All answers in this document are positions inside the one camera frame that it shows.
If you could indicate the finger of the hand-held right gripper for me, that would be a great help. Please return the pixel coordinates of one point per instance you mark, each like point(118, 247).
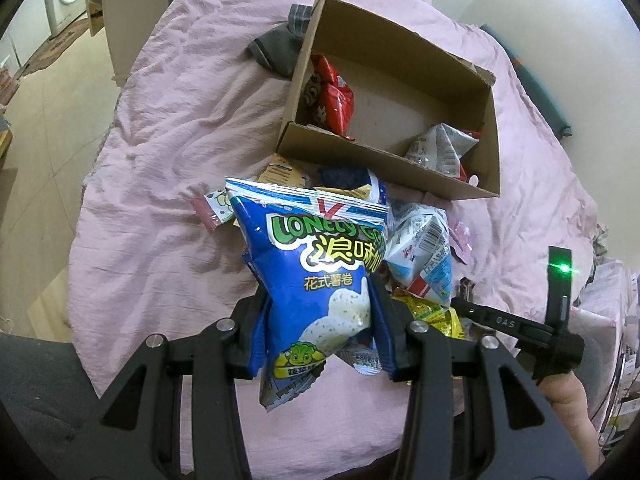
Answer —
point(500, 321)

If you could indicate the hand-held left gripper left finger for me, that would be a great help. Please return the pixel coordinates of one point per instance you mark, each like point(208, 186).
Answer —
point(254, 320)

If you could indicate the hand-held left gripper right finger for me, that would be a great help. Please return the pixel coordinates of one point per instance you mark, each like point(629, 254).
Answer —
point(386, 325)

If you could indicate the blue chip bag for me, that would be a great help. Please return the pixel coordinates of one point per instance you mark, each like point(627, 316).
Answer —
point(310, 265)

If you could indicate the pink clear snack packet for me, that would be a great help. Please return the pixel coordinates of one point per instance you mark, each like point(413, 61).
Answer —
point(212, 212)

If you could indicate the cardboard box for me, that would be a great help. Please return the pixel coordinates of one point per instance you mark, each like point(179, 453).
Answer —
point(385, 95)

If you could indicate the person's right forearm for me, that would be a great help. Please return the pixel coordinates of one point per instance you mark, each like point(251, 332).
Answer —
point(570, 410)

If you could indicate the yellow snack packet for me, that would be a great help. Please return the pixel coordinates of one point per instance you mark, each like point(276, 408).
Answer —
point(430, 316)

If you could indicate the small brown snack packet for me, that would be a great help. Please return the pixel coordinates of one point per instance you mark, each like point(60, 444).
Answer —
point(467, 290)

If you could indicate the cluttered pile of goods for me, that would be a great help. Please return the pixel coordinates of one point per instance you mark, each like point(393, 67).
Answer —
point(617, 335)

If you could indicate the white light blue snack packet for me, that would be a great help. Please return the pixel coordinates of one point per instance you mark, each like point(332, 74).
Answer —
point(420, 252)

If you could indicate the small pink wrapper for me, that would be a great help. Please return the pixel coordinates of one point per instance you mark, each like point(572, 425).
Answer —
point(460, 242)

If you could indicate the small round pink candy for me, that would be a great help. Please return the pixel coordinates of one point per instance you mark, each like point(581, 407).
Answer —
point(473, 179)

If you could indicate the dark blue snack packet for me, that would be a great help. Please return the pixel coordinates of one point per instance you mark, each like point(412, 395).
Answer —
point(340, 176)

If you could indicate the pink bed sheet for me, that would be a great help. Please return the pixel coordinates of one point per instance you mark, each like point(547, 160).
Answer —
point(175, 160)

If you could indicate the silver snack packet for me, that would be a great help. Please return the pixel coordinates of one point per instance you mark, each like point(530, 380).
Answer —
point(437, 150)

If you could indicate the teal headboard edge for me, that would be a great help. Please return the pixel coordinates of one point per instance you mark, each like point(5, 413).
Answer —
point(535, 85)

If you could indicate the red snack packet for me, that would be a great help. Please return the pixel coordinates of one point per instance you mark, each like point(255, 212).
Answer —
point(326, 71)
point(336, 109)

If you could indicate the dark grey cloth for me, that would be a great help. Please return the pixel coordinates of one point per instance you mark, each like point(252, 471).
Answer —
point(40, 400)

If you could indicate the grey striped garment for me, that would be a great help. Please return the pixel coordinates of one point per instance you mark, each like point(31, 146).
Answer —
point(277, 50)

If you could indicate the white cabinet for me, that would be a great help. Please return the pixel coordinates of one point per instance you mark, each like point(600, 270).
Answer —
point(130, 25)

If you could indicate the patterned floor rug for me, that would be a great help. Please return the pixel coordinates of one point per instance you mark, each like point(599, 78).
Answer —
point(55, 45)

